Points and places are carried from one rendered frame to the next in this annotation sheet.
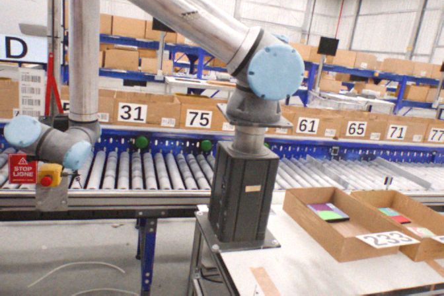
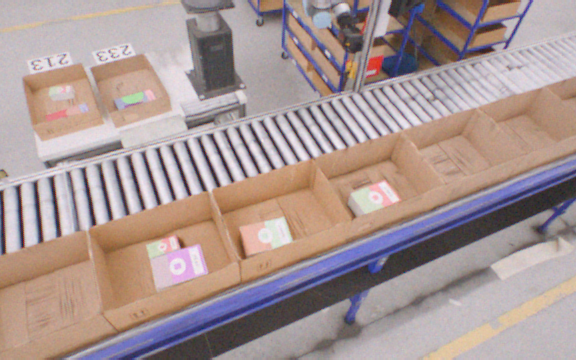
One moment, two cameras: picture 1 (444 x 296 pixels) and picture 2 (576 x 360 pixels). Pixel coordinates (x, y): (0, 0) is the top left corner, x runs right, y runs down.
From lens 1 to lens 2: 2.98 m
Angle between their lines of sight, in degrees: 113
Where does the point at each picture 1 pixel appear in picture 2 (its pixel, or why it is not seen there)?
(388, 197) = (44, 129)
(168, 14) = not seen: outside the picture
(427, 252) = (75, 74)
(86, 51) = not seen: outside the picture
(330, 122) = not seen: outside the picture
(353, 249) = (136, 63)
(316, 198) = (134, 115)
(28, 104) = (382, 23)
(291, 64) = not seen: outside the picture
